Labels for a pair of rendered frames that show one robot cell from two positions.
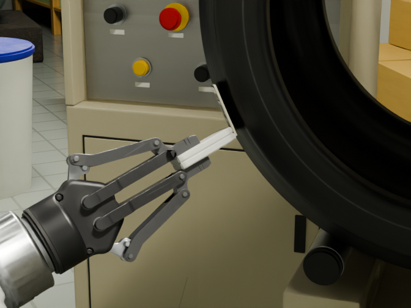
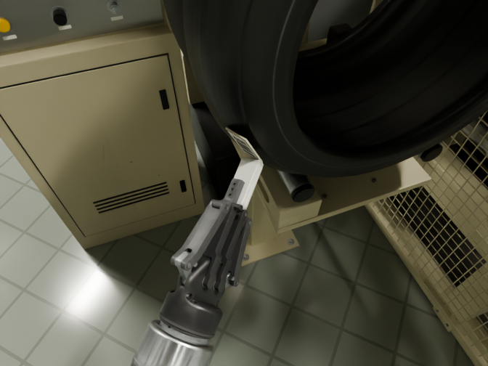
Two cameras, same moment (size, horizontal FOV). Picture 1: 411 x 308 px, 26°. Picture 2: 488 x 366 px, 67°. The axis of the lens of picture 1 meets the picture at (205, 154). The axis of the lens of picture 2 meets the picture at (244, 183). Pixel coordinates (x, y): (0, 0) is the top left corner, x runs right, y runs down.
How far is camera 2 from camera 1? 0.72 m
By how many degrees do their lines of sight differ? 47
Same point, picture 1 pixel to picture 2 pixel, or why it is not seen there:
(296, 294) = (287, 210)
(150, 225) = (240, 256)
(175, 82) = (37, 28)
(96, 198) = (213, 277)
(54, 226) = (207, 324)
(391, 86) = not seen: outside the picture
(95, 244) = (218, 296)
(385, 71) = not seen: outside the picture
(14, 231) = (188, 354)
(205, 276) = (114, 139)
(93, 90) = not seen: outside the picture
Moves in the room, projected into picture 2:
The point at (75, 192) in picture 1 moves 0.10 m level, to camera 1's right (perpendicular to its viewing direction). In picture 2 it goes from (197, 284) to (259, 238)
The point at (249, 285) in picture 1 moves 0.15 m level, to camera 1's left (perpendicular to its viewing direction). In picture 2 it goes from (141, 133) to (99, 155)
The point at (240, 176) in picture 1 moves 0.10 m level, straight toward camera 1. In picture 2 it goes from (117, 80) to (133, 99)
